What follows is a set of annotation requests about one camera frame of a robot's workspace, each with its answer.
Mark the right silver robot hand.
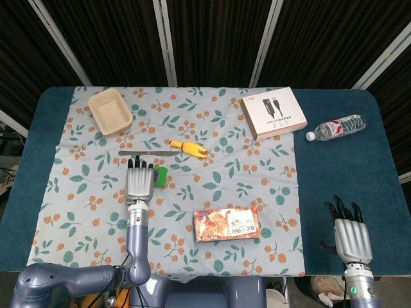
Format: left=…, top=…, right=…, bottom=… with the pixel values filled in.
left=317, top=194, right=374, bottom=264

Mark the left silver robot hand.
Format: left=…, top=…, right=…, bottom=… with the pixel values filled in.
left=125, top=155, right=155, bottom=202

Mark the green toy block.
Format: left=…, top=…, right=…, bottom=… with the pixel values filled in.
left=153, top=166, right=169, bottom=189

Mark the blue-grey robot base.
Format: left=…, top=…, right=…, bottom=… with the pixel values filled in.
left=130, top=275, right=267, bottom=308

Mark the grey table knife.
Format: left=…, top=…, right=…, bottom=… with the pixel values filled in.
left=118, top=150, right=179, bottom=157

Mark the crumpled beige bag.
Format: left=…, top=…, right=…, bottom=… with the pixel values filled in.
left=310, top=275, right=347, bottom=305

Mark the dark blue table cover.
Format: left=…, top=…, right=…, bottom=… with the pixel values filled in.
left=0, top=87, right=411, bottom=277

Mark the beige paper food tray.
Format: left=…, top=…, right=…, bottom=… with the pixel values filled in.
left=88, top=89, right=134, bottom=137

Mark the floral patterned tablecloth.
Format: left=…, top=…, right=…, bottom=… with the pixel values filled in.
left=24, top=85, right=306, bottom=283

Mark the orange snack packet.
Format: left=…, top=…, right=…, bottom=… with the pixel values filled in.
left=193, top=207, right=261, bottom=244

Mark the white bucket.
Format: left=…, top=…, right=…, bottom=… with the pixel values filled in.
left=265, top=288, right=287, bottom=308

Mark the clear plastic water bottle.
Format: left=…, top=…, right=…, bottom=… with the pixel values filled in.
left=305, top=114, right=367, bottom=142

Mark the yellow orange tool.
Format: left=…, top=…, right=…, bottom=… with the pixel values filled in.
left=80, top=287, right=131, bottom=308

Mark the white cable product box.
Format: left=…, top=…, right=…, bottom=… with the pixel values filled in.
left=240, top=86, right=308, bottom=141

